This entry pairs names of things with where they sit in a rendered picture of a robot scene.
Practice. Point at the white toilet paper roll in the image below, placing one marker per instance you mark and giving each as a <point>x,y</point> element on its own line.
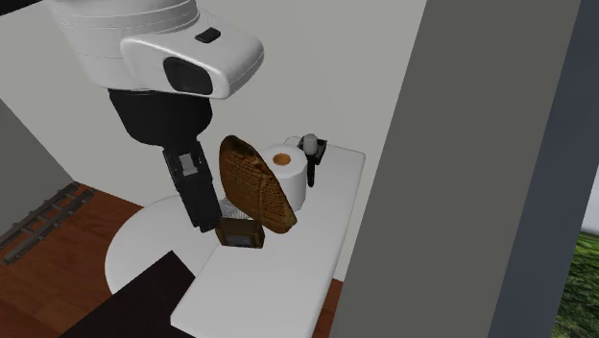
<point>292,180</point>

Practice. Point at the black holder with white ball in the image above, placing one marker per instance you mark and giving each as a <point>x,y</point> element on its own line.
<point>310,161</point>

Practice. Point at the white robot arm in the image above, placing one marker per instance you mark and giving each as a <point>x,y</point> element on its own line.
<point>117,37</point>

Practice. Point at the small brown box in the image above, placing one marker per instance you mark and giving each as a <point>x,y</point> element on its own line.
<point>239,234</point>

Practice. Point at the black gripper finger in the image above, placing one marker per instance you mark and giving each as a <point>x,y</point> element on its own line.
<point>196,196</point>

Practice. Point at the dark wooden ladder rack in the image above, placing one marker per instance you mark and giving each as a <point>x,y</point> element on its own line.
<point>42,220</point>

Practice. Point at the dark robot stand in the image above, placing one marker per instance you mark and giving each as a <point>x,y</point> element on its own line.
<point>135,304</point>

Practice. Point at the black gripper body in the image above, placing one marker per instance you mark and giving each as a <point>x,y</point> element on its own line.
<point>161,117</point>

